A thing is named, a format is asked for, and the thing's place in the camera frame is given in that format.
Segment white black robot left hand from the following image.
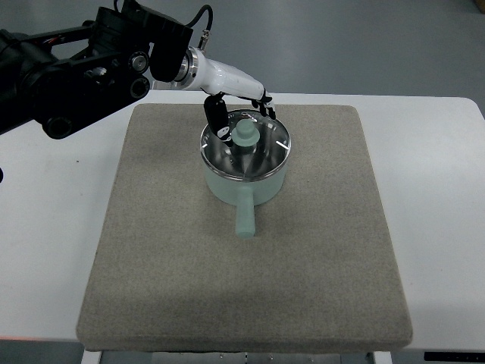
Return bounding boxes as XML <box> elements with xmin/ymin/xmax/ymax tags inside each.
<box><xmin>171</xmin><ymin>47</ymin><xmax>276</xmax><ymax>146</ymax></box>

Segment glass lid with green knob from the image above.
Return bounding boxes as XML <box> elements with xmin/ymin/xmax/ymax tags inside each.
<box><xmin>200</xmin><ymin>109</ymin><xmax>291</xmax><ymax>182</ymax></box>

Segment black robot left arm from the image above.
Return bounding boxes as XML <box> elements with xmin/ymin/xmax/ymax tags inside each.
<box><xmin>1</xmin><ymin>1</ymin><xmax>213</xmax><ymax>140</ymax></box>

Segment mint green saucepan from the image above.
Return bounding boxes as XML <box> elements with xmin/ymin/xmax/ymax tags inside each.
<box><xmin>204</xmin><ymin>160</ymin><xmax>288</xmax><ymax>239</ymax></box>

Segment grey felt mat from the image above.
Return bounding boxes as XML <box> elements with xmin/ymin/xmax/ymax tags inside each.
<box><xmin>76</xmin><ymin>104</ymin><xmax>413</xmax><ymax>353</ymax></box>

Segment black cable with metal plug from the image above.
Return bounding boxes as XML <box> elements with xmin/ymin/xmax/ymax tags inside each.
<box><xmin>187</xmin><ymin>4</ymin><xmax>213</xmax><ymax>50</ymax></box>

